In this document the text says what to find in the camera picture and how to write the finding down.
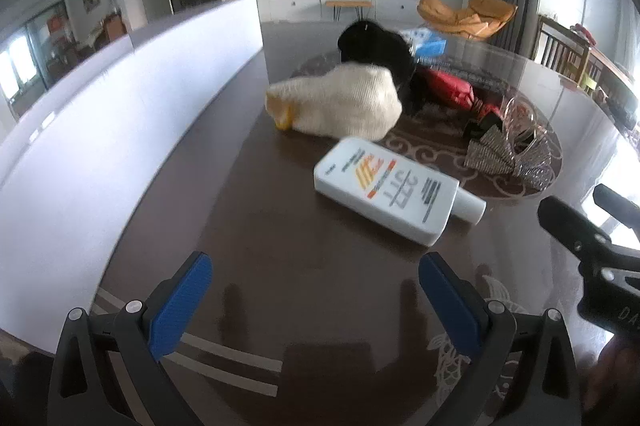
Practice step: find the white lotion bottle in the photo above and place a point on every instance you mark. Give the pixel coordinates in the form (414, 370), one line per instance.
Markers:
(390, 188)

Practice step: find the person's right hand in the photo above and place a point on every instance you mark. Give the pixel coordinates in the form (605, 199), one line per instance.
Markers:
(615, 373)

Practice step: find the orange lounge chair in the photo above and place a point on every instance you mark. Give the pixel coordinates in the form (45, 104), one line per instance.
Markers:
(465, 18)

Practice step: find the clear hair claw clip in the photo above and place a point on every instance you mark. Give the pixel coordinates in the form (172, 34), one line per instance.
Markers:
(525, 115)

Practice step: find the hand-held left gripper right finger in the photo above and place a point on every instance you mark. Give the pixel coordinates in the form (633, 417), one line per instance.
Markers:
(450, 301)

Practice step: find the wooden bench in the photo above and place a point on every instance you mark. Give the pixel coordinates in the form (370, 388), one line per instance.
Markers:
(348, 3)

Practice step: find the black fuzzy plush item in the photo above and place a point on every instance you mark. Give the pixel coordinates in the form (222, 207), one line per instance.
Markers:
(385, 50)

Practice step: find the blue white toothpaste box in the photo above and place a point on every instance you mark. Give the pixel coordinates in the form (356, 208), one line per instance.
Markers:
(427, 43)

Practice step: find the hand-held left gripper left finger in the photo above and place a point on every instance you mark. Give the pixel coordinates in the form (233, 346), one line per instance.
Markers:
(180, 301)

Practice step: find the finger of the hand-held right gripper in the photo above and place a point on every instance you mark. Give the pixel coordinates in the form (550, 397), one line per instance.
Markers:
(617, 206)
(570, 226)

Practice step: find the white television cabinet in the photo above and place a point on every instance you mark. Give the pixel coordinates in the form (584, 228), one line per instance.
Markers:
(295, 5)

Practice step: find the red pouch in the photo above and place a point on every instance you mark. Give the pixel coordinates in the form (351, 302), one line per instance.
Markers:
(450, 90)

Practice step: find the white partition board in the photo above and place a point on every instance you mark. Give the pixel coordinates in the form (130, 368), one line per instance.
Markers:
(125, 115)

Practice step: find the brown wooden desktop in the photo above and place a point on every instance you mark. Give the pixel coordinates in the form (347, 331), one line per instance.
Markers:
(280, 246)

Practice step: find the cream knitted glove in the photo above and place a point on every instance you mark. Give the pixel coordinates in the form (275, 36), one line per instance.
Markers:
(345, 103)

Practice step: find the wooden chair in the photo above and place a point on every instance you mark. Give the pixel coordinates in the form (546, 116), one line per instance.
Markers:
(560, 45)

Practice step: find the silver glitter hair bow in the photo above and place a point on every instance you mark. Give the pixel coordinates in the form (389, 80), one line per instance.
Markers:
(500, 155)

